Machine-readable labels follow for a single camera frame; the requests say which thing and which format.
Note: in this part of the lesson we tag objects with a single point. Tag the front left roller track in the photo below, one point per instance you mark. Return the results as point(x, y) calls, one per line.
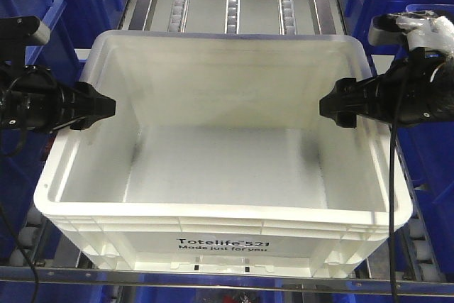
point(31, 238)

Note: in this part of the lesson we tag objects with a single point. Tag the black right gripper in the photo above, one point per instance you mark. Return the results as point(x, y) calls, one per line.
point(409, 92)

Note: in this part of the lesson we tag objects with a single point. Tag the front right roller track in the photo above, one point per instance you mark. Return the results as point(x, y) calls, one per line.
point(418, 248)

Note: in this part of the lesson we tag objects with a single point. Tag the right blue bin near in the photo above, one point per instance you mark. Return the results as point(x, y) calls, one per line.
point(428, 152)

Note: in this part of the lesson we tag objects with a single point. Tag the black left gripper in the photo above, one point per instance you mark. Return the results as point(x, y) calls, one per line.
point(32, 99)

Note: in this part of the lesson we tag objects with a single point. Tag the white plastic tote bin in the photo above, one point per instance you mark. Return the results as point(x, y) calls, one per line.
point(217, 159)

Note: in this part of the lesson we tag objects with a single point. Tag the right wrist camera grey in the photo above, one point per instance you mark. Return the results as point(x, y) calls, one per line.
point(412, 30)

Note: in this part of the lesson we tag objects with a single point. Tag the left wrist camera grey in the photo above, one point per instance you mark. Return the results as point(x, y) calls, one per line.
point(18, 33)

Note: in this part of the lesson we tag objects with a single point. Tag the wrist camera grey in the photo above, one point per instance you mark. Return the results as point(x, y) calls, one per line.
point(18, 33)
point(412, 30)

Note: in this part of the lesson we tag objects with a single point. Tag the left blue bin near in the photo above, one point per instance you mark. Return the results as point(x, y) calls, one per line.
point(20, 173)

